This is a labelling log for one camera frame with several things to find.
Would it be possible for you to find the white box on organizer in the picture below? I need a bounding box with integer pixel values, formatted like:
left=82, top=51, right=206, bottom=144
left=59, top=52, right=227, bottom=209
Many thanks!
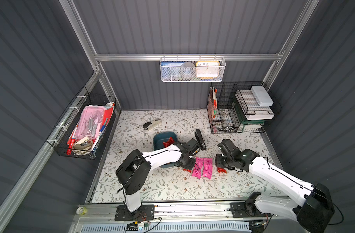
left=251, top=85, right=274, bottom=107

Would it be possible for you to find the clear tape roll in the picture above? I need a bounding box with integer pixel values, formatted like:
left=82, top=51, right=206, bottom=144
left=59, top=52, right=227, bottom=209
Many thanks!
left=180, top=62, right=196, bottom=80

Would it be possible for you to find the yellow white clock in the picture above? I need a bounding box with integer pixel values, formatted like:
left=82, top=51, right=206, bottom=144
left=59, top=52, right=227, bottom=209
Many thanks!
left=195, top=61, right=220, bottom=79

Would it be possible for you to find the white and black stapler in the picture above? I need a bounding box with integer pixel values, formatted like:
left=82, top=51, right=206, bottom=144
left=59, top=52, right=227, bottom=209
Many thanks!
left=143, top=119, right=161, bottom=131

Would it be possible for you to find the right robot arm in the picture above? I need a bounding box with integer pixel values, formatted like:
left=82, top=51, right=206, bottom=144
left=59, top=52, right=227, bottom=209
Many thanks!
left=215, top=139, right=335, bottom=233

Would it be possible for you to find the pink pencil case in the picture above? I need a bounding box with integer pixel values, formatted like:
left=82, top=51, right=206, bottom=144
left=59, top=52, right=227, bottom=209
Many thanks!
left=75, top=105, right=105, bottom=140

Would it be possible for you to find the blue box in basket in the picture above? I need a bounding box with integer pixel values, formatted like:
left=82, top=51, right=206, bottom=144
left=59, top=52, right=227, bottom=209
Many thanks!
left=160, top=61, right=184, bottom=82

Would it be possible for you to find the white wire wall basket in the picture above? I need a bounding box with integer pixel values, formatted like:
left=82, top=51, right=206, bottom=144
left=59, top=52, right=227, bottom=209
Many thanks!
left=160, top=55, right=227, bottom=83

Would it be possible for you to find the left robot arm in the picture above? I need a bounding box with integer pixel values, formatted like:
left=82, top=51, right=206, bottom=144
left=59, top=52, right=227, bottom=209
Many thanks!
left=115, top=139, right=200, bottom=221

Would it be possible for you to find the black wire desk organizer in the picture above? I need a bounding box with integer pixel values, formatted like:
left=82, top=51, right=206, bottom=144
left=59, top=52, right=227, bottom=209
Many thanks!
left=207, top=82, right=281, bottom=134

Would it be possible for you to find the black wire side basket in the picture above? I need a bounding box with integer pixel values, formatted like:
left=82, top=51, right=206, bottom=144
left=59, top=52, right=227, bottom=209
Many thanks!
left=47, top=88, right=116, bottom=160

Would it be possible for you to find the teal storage box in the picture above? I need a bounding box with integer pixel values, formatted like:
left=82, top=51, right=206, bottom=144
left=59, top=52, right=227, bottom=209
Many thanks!
left=150, top=132, right=181, bottom=170

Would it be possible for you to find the yellow tape roll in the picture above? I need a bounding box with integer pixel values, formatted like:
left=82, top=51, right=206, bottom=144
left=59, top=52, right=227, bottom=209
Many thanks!
left=76, top=206, right=88, bottom=215

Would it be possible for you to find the pink tea bag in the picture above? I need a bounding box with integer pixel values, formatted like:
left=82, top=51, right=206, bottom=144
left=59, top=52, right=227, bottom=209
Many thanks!
left=202, top=158, right=213, bottom=180
left=192, top=157, right=204, bottom=179

